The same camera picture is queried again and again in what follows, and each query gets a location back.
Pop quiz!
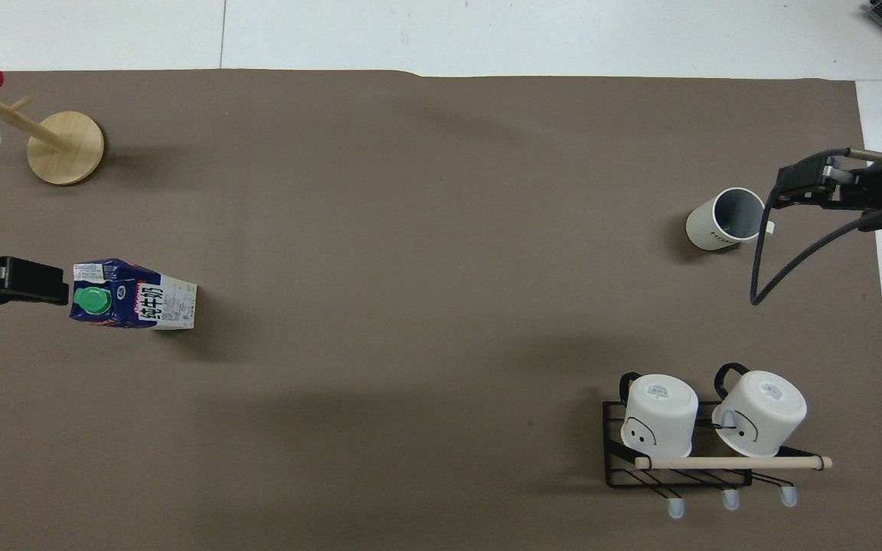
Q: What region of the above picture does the blue white milk carton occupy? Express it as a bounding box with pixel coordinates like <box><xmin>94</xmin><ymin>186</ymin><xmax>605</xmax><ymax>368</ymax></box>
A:
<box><xmin>68</xmin><ymin>258</ymin><xmax>198</xmax><ymax>331</ymax></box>

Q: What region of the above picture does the black wire rack wooden rod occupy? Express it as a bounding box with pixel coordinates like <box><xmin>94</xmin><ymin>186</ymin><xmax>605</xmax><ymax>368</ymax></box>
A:
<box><xmin>602</xmin><ymin>398</ymin><xmax>834</xmax><ymax>522</ymax></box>

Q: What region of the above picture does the wooden mug tree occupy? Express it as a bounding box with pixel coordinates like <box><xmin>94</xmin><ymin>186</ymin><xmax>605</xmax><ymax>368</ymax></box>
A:
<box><xmin>0</xmin><ymin>83</ymin><xmax>106</xmax><ymax>187</ymax></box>

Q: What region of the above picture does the black cable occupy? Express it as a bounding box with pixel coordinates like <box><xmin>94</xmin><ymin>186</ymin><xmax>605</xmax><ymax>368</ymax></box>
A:
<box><xmin>750</xmin><ymin>148</ymin><xmax>882</xmax><ymax>307</ymax></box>

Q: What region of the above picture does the white mug black handle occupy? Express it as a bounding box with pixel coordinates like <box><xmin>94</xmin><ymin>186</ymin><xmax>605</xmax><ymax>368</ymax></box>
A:
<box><xmin>711</xmin><ymin>363</ymin><xmax>808</xmax><ymax>458</ymax></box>
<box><xmin>619</xmin><ymin>372</ymin><xmax>700</xmax><ymax>458</ymax></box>

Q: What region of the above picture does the white cup grey inside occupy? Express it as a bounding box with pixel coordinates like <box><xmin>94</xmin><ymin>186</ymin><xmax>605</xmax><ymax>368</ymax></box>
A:
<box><xmin>685</xmin><ymin>187</ymin><xmax>776</xmax><ymax>252</ymax></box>

